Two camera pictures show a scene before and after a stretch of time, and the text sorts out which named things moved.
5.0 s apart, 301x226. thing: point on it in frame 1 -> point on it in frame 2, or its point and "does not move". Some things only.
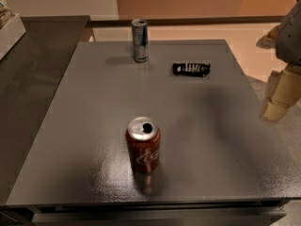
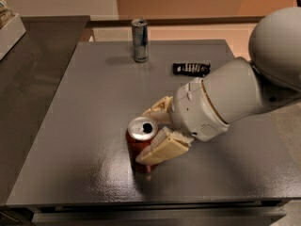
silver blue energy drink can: (140, 40) does not move
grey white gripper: (291, 38) -> (194, 110)
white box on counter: (10, 34) does not move
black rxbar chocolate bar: (200, 70) does not move
